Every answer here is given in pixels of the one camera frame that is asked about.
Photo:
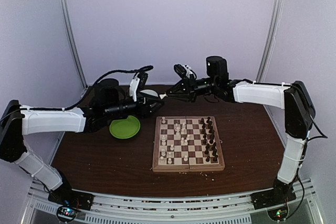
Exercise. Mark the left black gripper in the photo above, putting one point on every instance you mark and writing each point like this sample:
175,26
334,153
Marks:
143,109

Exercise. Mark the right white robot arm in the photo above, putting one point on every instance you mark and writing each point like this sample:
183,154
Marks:
293,99

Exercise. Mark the aluminium front rail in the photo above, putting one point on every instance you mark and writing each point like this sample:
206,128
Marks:
230,208

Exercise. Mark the white ceramic bowl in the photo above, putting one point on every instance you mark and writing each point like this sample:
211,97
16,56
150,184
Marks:
149,95

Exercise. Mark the green plastic plate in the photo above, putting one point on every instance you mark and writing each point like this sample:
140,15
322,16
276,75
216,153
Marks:
125,128

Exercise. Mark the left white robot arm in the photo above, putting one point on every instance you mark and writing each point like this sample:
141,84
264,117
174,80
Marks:
20,120

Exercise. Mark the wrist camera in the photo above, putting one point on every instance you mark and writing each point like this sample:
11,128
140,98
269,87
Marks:
217,66
107,92

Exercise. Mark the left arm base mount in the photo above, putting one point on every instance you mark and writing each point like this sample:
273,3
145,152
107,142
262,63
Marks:
77,200

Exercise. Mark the white bishop chess piece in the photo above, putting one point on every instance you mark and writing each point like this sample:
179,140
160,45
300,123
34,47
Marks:
163,140

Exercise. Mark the white rook chess piece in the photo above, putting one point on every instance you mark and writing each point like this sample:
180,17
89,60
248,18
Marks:
162,96

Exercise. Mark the wooden chess board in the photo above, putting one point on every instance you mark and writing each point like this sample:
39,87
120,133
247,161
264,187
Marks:
194,136

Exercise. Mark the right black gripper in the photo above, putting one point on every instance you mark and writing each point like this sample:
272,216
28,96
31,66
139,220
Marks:
189,87

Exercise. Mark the left aluminium frame post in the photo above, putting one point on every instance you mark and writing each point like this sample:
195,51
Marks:
72,43

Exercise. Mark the aluminium frame post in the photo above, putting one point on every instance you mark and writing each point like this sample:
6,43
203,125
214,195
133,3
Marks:
72,43
270,40

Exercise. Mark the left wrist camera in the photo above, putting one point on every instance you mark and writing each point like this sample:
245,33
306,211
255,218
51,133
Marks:
107,92

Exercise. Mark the right aluminium frame post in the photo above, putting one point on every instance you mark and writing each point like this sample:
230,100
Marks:
270,40

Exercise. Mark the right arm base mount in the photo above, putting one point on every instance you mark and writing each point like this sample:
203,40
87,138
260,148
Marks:
268,198

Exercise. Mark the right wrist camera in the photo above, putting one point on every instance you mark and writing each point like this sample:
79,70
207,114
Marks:
217,66

